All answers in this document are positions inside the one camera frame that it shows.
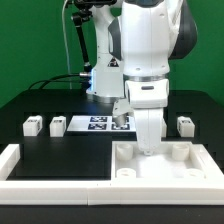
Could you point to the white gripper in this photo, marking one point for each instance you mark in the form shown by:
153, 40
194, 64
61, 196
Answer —
148, 100

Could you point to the white square table top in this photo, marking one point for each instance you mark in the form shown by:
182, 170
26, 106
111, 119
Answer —
171, 162

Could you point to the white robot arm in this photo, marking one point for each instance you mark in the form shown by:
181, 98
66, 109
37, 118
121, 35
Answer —
133, 51

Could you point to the white U-shaped obstacle fence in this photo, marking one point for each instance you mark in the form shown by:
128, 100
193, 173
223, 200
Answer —
99, 192

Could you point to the white AprilTag base plate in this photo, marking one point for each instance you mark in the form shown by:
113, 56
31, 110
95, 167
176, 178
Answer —
99, 124

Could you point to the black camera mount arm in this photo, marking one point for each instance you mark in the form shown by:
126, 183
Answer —
83, 15

